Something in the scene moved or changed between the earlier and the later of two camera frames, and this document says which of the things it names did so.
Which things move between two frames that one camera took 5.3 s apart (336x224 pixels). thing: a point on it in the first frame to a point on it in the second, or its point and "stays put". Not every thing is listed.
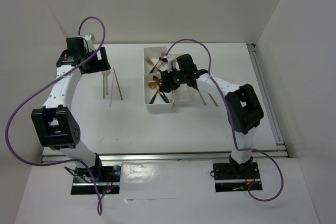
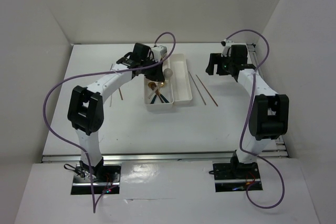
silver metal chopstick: [202, 97] stays put
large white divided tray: [154, 98] stays put
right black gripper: [166, 82] to [217, 59]
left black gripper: [100, 65] to [158, 75]
